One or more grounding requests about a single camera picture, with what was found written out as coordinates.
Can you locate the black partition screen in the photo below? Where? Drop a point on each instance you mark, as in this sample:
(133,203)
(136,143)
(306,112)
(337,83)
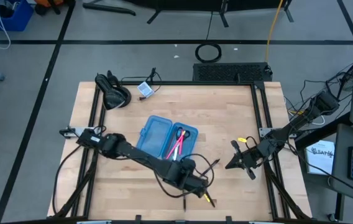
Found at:
(195,4)

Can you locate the orange and black bag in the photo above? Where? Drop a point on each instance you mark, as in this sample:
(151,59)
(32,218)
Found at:
(49,2)

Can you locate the blue storage bin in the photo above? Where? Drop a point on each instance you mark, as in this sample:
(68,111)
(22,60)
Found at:
(18,21)

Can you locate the black vented computer case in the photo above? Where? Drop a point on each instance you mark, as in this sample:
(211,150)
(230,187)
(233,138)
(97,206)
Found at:
(226,72)

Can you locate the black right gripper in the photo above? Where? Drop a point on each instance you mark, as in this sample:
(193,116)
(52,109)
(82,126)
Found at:
(254,155)

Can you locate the black frame clamp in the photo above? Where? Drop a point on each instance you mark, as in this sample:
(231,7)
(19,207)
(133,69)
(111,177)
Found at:
(138,218)
(228,219)

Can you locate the blue translucent plastic supply box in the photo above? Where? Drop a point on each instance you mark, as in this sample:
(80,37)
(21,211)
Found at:
(154,137)

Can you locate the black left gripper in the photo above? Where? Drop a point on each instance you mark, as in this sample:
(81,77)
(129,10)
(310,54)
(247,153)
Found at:
(196,186)

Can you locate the small white printed box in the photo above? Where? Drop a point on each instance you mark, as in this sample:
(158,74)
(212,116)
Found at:
(145,90)

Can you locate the black and blue pen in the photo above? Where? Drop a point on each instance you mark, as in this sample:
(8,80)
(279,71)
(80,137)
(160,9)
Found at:
(184,205)

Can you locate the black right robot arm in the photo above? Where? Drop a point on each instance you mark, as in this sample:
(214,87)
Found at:
(291,127)

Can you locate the short pink marker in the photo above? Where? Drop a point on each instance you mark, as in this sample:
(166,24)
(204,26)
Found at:
(181,147)

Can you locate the yellow pen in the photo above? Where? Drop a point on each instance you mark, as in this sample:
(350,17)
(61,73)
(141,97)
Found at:
(207,198)

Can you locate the black desk crossbar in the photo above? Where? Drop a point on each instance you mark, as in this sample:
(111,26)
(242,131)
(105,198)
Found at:
(325,132)

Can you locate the white printed paper booklet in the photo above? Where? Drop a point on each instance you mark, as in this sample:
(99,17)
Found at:
(319,161)

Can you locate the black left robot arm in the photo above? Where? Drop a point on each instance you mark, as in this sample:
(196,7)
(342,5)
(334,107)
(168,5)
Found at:
(139,155)

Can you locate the black aluminium table frame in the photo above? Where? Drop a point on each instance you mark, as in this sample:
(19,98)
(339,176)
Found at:
(176,83)

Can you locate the long pink pencil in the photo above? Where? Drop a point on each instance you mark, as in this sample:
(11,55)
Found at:
(173,149)

